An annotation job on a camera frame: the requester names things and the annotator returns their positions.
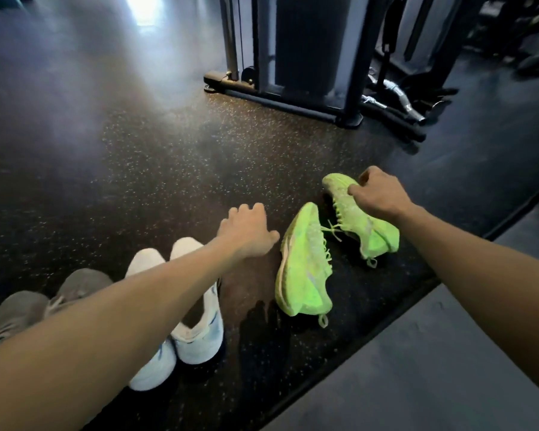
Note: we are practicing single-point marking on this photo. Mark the black padded bar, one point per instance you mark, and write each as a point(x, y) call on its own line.
point(395, 123)

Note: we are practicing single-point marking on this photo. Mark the white sneaker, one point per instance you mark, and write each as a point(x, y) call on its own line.
point(197, 336)
point(155, 368)

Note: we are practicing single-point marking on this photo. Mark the grey sneaker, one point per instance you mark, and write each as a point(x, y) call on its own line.
point(13, 316)
point(83, 282)

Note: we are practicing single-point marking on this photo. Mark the grey padded platform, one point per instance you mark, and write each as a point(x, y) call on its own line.
point(431, 377)

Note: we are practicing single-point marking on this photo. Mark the person's left thumb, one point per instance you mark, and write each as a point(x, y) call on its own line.
point(271, 239)

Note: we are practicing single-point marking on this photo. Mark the person's right hand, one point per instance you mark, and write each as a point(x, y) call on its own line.
point(382, 195)

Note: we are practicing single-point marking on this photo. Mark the person's right forearm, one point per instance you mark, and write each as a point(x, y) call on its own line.
point(485, 282)

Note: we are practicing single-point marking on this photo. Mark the person's right thumb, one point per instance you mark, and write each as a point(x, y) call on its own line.
point(355, 190)

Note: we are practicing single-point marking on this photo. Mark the person's left forearm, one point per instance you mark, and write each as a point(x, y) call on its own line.
point(108, 332)

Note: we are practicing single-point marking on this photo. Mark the person's left hand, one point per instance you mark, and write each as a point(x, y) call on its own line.
point(247, 233)

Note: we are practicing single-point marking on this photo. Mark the neon green running shoe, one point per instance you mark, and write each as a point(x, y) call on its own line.
point(303, 264)
point(368, 228)

